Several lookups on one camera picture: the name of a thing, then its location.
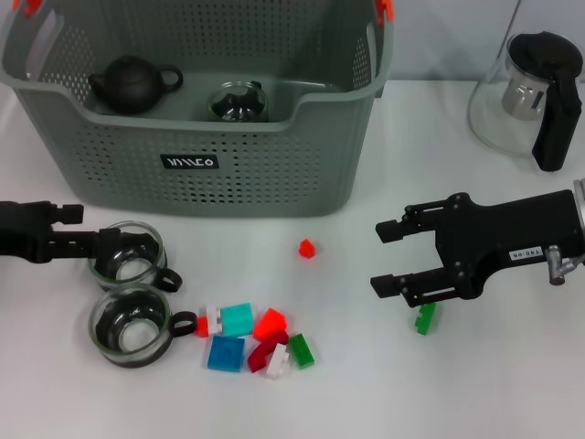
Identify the dark red curved brick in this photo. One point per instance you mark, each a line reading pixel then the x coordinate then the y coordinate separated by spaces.
pixel 258 357

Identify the small red cube block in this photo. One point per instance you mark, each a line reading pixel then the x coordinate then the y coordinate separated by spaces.
pixel 307 249

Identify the dark green brick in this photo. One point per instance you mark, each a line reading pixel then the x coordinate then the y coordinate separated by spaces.
pixel 301 352

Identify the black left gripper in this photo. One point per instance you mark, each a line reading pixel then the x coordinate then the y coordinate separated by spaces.
pixel 23 224

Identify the grey perforated storage bin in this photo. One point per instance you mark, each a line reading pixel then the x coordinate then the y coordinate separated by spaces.
pixel 228 174

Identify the teal square brick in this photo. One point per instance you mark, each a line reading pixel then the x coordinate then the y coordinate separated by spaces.
pixel 238 320

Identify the black clay teapot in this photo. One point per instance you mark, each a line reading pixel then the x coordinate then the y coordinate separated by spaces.
pixel 128 84

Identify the orange-red sloped brick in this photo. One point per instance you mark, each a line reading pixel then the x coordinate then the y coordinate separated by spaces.
pixel 269 324

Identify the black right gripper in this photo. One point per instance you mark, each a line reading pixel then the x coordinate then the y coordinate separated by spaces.
pixel 503 233

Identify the white stepped brick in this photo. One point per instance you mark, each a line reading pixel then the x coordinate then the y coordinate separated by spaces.
pixel 278 364

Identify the small white brick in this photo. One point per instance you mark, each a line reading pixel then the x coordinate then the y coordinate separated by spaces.
pixel 213 319

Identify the blue flat square plate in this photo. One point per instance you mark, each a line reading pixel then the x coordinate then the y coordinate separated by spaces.
pixel 225 354

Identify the bright green brick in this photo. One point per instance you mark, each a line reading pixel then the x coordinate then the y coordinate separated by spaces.
pixel 425 322

